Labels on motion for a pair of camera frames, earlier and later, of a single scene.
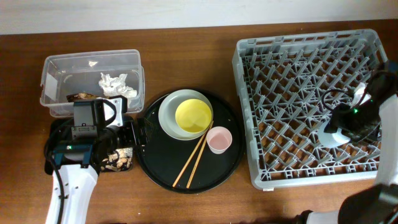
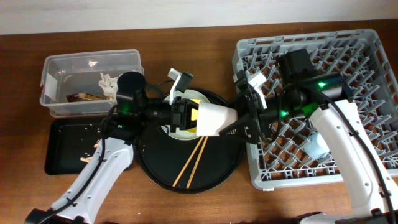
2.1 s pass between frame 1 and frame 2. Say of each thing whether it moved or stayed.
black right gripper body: moved
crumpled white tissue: stayed
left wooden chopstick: stayed
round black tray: stayed
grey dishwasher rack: stayed
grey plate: stayed
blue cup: moved
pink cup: moved
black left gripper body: moved
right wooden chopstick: stayed
